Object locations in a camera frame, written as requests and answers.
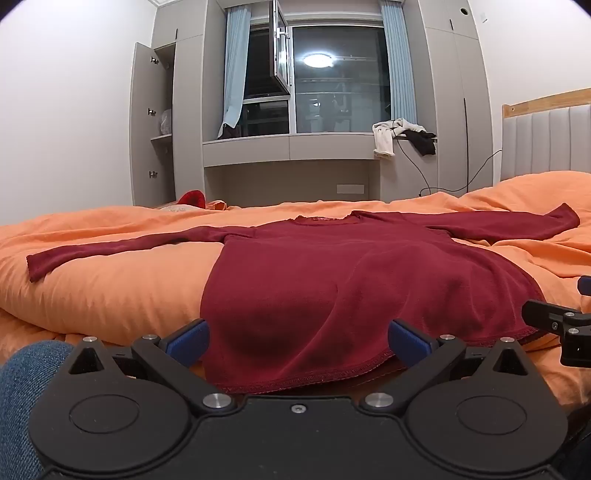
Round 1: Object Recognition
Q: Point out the person's leg in jeans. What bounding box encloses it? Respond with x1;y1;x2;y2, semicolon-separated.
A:
0;340;75;480

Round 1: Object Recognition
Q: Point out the black cable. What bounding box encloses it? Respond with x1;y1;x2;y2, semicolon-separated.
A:
396;137;504;197
461;96;469;193

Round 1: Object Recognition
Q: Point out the open grey wardrobe door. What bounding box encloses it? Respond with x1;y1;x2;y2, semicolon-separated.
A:
130;41;158;207

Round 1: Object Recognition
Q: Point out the red hat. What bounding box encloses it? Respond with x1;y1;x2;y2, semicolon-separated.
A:
177;189;208;209

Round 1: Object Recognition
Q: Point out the open window sash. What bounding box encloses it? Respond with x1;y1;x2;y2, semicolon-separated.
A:
268;0;293;92

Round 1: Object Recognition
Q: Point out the grey windowsill cabinet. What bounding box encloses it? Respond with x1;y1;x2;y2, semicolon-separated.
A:
202;131;440;205

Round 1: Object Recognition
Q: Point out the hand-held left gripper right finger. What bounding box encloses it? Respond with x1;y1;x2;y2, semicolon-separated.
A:
359;318;539;415

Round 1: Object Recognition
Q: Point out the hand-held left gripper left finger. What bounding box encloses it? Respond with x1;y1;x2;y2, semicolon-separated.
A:
68;318;235;416

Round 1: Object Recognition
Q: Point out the grey padded wooden headboard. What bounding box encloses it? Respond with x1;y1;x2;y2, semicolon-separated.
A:
501;87;591;184

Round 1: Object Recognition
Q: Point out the orange blanket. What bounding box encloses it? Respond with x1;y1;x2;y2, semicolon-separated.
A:
0;171;591;411

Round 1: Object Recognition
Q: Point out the grey wardrobe with round hole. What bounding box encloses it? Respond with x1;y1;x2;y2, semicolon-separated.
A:
416;0;496;197

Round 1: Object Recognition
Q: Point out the light blue curtain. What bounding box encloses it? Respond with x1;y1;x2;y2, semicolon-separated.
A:
217;6;251;140
379;0;419;136

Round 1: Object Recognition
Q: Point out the window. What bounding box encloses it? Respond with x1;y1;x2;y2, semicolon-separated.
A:
242;0;393;138

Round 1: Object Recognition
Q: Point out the dark red sweater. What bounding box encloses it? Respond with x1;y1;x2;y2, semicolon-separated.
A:
26;202;581;394

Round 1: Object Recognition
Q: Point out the grey wardrobe with shelves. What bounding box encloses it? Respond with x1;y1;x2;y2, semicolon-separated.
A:
130;0;228;209

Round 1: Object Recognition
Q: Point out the white cloth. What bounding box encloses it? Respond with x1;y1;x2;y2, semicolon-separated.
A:
372;117;428;160

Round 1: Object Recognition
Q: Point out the black cloth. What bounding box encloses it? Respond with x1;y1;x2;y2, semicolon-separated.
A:
403;130;437;157

